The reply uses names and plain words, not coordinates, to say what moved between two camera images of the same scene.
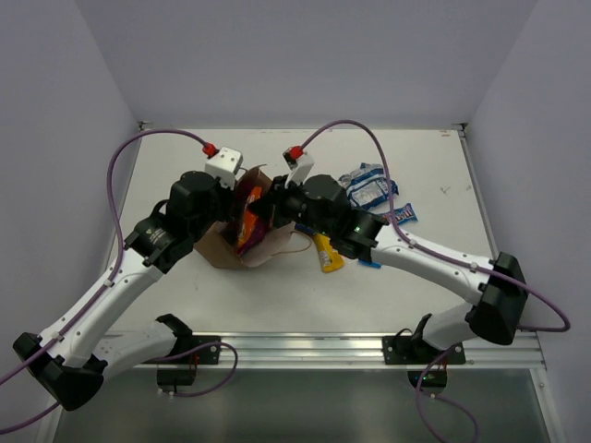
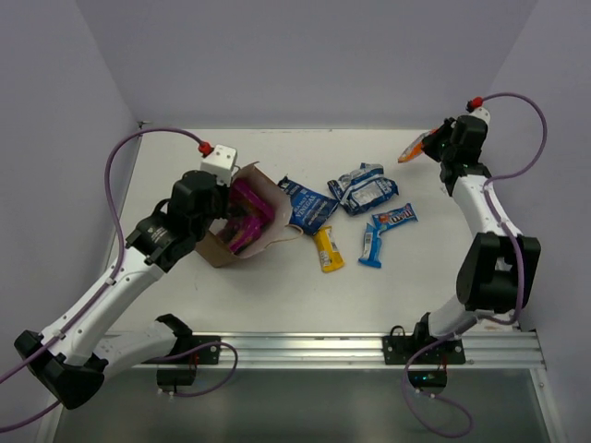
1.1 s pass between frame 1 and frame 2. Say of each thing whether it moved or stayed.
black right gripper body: moved
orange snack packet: moved
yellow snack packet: stayed
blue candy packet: stayed
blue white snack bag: stayed
